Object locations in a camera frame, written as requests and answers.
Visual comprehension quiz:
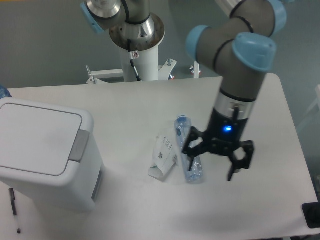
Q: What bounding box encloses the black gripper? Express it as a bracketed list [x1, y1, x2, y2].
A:
[182, 107, 255, 182]

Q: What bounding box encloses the white push-lid trash can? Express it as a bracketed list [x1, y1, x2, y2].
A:
[0, 97, 104, 212]

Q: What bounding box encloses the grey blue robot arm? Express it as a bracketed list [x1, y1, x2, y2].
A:
[80, 0, 287, 180]

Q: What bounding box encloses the clear plastic water bottle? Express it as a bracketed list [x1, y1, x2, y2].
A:
[174, 115, 203, 183]

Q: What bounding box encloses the crumpled white paper carton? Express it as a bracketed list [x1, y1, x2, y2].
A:
[148, 129, 180, 182]

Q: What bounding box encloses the black device at table edge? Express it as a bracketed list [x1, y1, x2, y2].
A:
[301, 202, 320, 229]

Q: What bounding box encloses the black pen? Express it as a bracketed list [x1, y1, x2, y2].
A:
[8, 188, 22, 234]

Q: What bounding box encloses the blue water bottle at edge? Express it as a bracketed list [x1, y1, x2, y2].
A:
[0, 85, 12, 99]

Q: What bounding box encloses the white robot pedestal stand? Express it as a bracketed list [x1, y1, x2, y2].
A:
[85, 12, 203, 85]

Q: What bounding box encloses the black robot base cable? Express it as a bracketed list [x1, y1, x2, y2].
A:
[126, 38, 143, 82]

